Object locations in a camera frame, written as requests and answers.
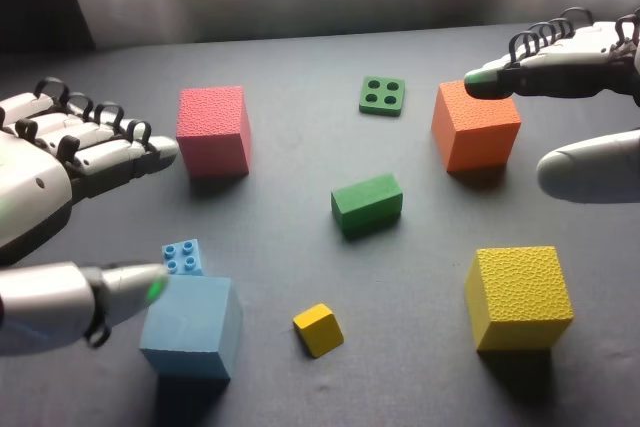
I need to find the large orange cube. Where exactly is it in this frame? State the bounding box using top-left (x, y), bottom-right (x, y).
top-left (430, 79), bottom-right (523, 174)

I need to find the large light blue cube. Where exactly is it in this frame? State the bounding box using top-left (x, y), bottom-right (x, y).
top-left (138, 274), bottom-right (245, 381)

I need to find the large yellow cube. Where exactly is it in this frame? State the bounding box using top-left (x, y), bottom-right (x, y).
top-left (464, 245), bottom-right (575, 352)

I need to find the small yellow cube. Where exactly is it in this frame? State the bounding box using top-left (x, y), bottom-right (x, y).
top-left (292, 303), bottom-right (346, 359)

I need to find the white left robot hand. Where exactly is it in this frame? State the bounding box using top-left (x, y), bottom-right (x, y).
top-left (0, 77), bottom-right (180, 356)

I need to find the small blue studded brick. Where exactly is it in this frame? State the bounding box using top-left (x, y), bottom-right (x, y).
top-left (160, 239), bottom-right (205, 278)

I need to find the green rectangular block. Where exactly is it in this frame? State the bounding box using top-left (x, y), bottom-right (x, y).
top-left (330, 173), bottom-right (404, 241)

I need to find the large red cube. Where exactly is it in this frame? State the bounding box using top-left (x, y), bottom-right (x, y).
top-left (175, 85), bottom-right (251, 178)

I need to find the grey table cloth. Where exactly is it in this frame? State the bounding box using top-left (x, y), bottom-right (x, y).
top-left (0, 21), bottom-right (640, 427)

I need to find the green studded brick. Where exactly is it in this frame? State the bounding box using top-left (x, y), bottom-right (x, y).
top-left (358, 76), bottom-right (407, 118)

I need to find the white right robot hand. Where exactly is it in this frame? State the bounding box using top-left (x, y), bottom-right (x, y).
top-left (463, 6), bottom-right (640, 204)

